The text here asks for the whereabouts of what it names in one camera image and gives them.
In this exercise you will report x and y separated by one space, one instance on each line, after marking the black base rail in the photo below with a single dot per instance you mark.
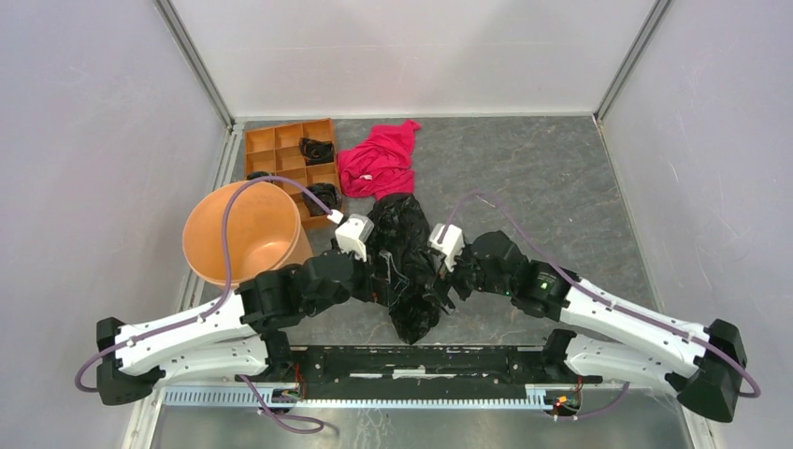
419 372

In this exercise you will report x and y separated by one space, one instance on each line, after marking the rolled black bag top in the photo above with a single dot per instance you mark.
316 152

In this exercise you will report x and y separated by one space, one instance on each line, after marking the orange compartment tray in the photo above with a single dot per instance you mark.
276 150

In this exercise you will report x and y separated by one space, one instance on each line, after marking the red cloth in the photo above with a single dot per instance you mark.
381 165

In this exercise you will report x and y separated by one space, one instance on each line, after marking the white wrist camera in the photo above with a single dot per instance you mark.
447 240
352 233

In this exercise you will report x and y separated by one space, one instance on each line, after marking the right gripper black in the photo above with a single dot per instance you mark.
443 280

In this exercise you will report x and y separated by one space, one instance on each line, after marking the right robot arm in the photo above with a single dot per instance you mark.
702 366

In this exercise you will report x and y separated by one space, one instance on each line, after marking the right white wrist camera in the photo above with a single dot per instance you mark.
447 240

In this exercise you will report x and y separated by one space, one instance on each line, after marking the rolled black bag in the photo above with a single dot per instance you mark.
258 174
323 197
316 152

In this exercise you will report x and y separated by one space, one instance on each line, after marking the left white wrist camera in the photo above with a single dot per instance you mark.
352 233

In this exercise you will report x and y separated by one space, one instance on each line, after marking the orange trash bin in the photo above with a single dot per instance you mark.
264 232

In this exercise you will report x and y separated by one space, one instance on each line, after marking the rolled black bag bottom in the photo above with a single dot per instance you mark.
323 197

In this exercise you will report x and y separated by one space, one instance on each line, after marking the black trash bag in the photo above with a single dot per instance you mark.
415 294

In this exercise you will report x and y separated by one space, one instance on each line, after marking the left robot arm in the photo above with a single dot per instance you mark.
236 333

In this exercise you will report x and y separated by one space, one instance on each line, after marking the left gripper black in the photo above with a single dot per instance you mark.
375 288

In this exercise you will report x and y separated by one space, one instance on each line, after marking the rolled black bag left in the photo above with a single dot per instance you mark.
258 174

